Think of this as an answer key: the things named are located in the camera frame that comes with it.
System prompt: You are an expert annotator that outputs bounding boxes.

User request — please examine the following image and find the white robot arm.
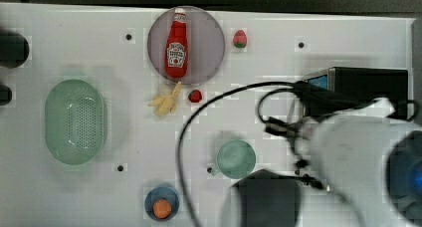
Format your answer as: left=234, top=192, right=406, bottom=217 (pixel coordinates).
left=232, top=112, right=421, bottom=227

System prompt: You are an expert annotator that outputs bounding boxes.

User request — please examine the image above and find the small red strawberry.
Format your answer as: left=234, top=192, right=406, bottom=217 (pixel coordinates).
left=188, top=90, right=203, bottom=104

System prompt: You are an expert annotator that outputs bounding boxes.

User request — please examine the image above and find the green mug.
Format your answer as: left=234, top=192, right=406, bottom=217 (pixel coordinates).
left=207, top=139, right=257, bottom=179

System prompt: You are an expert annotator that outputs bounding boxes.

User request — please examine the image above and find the grey round plate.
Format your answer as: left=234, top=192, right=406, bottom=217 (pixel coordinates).
left=147, top=6, right=225, bottom=85

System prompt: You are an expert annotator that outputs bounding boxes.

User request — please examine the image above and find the red ketchup bottle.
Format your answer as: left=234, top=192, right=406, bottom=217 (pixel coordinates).
left=164, top=8, right=188, bottom=79

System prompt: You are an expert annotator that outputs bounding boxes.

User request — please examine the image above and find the large pink strawberry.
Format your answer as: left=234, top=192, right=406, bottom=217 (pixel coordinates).
left=233, top=30, right=248, bottom=49

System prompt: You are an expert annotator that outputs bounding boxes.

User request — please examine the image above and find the small blue bowl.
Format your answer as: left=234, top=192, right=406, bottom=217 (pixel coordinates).
left=144, top=184, right=180, bottom=222

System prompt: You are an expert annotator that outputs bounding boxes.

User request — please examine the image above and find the orange ball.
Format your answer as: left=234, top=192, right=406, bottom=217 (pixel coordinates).
left=152, top=199, right=172, bottom=219

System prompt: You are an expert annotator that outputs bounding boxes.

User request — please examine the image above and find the green perforated colander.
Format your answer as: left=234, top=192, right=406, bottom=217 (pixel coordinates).
left=45, top=80, right=106, bottom=165

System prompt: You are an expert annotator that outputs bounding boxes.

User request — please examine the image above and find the black cylinder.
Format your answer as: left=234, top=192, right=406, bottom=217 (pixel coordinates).
left=0, top=31, right=30, bottom=69

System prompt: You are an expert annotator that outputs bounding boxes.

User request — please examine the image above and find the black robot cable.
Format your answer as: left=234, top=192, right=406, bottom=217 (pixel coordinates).
left=175, top=81, right=420, bottom=227

